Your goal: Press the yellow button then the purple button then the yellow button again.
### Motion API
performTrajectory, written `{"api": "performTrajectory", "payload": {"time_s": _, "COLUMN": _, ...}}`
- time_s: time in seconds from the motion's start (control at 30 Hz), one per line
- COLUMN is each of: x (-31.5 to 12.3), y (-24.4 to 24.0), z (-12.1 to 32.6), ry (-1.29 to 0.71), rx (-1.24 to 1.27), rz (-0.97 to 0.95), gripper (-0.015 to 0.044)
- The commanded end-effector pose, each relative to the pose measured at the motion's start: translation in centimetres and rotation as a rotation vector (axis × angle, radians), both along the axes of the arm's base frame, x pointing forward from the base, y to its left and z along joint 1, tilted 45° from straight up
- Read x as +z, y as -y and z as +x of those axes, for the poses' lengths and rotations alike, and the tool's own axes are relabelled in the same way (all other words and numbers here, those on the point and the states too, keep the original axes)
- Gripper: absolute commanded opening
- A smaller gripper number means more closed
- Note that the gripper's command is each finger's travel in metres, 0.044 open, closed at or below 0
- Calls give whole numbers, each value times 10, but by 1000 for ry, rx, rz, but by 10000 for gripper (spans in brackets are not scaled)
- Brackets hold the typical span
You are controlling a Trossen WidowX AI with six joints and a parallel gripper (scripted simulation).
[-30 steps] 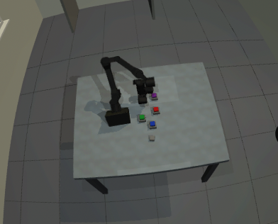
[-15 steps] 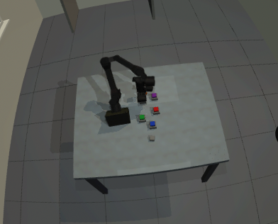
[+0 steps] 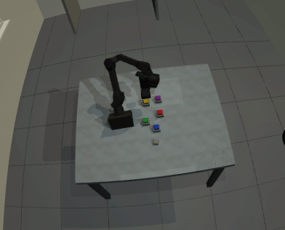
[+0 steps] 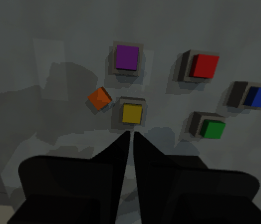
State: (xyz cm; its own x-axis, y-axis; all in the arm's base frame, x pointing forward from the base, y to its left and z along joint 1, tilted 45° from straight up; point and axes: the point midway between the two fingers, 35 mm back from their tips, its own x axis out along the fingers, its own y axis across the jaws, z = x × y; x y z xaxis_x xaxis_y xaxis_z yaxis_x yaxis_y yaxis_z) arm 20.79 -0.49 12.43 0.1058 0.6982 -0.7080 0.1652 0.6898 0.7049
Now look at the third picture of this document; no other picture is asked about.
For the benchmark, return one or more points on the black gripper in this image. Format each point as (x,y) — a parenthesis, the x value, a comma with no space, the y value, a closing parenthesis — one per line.
(145,92)

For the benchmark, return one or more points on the yellow button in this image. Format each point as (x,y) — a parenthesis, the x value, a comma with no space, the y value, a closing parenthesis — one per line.
(146,102)

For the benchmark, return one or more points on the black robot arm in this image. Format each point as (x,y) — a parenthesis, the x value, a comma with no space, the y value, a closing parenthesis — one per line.
(145,75)

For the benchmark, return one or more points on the purple button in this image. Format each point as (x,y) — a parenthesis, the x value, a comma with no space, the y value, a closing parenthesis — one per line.
(158,99)

